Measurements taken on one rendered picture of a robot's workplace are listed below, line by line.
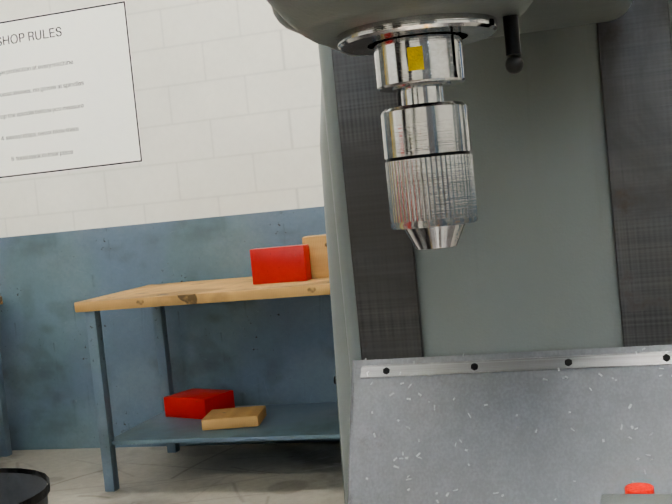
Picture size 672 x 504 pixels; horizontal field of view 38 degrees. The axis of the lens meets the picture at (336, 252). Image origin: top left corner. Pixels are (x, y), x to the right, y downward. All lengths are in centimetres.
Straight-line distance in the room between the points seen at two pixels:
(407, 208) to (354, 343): 44
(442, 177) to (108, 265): 494
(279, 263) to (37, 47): 201
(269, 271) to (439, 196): 393
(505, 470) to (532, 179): 26
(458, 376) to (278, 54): 420
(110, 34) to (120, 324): 154
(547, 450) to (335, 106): 37
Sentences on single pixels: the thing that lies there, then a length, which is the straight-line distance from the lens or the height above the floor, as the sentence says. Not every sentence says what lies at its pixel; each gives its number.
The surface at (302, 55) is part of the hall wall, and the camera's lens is 500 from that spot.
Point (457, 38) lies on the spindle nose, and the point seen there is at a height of 130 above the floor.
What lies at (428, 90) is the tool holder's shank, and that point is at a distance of 53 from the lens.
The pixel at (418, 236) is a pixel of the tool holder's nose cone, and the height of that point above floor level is 120.
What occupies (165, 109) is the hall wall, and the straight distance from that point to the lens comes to 526.
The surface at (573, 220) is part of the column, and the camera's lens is 90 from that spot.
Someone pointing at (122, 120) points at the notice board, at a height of 176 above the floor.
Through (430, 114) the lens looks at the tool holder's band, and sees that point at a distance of 51.
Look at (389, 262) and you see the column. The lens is 92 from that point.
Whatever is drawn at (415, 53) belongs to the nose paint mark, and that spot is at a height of 129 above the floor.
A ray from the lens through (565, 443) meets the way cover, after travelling 89.
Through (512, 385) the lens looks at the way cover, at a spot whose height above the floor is 104.
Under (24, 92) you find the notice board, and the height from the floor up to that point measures 198.
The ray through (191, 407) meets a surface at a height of 29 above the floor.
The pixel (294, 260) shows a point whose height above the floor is 98.
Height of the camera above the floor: 122
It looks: 3 degrees down
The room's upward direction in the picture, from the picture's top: 6 degrees counter-clockwise
